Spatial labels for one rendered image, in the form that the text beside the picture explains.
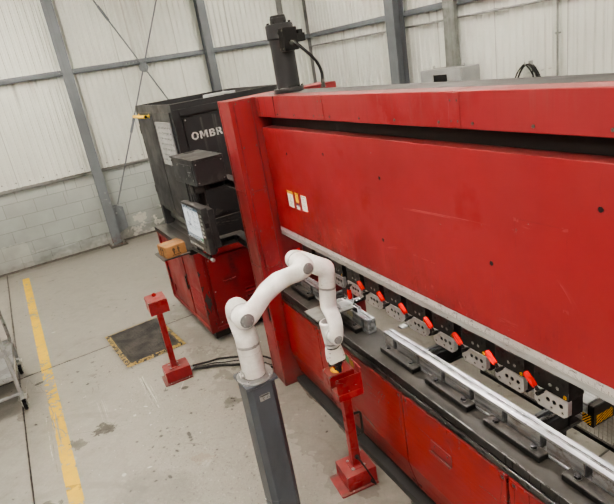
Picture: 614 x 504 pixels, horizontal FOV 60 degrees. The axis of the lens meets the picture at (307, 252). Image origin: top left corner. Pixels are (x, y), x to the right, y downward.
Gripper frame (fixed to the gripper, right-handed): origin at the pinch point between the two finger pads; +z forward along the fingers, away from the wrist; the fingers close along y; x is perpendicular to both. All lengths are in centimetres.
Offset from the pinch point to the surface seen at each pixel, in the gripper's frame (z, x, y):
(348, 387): 10.8, 4.8, -1.2
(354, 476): 73, 4, 9
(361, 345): -1.3, -9.6, -20.1
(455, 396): -3, 63, -32
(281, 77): -152, -99, -43
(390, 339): -7.2, 5.5, -32.2
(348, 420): 37.9, -2.4, 1.6
